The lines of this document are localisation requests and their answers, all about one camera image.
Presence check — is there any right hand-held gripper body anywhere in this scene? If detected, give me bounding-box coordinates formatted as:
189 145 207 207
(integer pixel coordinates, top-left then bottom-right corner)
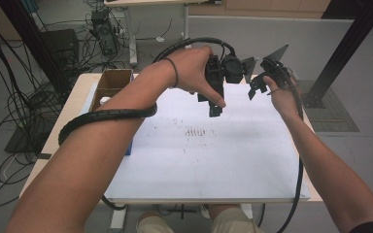
259 44 298 92

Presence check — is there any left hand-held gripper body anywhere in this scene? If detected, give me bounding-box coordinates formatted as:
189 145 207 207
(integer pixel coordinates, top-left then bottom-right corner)
205 53 257 102

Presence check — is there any blue cardboard box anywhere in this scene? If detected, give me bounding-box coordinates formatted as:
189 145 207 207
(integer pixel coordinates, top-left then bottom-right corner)
88 68 135 156

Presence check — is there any person's right hand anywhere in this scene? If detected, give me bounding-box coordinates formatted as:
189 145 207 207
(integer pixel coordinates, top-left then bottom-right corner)
262 75 303 120

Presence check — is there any person's left hand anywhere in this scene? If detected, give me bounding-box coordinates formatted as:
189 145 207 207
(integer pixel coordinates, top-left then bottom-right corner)
169 45 227 109

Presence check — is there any white table mat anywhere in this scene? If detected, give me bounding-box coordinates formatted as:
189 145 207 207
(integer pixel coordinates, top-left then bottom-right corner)
83 82 312 201

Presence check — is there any grey tiled floor mat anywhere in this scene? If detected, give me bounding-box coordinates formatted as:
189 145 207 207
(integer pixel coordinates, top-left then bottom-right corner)
298 80 360 133

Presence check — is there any background desk with white leg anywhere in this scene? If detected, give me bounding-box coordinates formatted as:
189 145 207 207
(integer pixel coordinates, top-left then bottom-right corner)
103 0 223 49

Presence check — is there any person's right leg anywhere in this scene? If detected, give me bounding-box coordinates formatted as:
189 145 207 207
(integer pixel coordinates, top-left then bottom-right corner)
206 204 264 233

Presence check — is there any person's leg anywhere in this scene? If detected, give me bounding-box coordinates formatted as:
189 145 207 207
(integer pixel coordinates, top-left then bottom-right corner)
135 211 183 233
206 204 264 233

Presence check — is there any grey computer tower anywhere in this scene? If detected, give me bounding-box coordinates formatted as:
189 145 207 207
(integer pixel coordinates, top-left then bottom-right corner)
89 9 120 56

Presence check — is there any light wooden table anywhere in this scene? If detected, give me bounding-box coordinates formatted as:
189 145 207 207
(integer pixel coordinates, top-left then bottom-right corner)
18 72 324 205

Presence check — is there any person's left leg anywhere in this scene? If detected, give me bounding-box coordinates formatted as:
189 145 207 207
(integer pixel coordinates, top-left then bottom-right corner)
135 211 183 233

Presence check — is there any white table leg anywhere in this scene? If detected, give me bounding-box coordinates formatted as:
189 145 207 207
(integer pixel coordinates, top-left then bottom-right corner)
109 205 128 233

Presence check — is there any black equipment box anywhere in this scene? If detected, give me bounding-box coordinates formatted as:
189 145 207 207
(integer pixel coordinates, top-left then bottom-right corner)
41 28 81 66

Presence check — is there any person's black right sleeve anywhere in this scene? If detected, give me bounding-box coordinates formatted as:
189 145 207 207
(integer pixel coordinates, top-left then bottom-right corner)
348 220 373 233

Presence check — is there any black floor mat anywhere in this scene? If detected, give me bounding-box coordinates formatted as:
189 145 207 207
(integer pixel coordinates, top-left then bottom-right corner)
4 123 58 155

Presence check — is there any black hair tie wristband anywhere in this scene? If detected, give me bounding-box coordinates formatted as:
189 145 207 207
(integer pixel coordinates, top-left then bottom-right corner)
160 56 180 88

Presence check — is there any black metal frame post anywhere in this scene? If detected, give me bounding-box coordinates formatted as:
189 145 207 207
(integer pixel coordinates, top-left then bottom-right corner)
0 0 73 95
303 0 373 109

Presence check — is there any black spiral-wrapped cable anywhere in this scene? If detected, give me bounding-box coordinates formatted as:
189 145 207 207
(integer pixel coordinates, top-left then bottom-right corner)
57 36 238 212

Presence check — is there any thin black sleeved cable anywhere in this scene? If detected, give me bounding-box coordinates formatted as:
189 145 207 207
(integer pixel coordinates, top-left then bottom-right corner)
275 80 306 233

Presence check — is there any bundle of black floor cables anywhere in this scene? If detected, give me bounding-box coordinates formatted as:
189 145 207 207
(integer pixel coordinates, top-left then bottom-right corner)
0 0 176 210

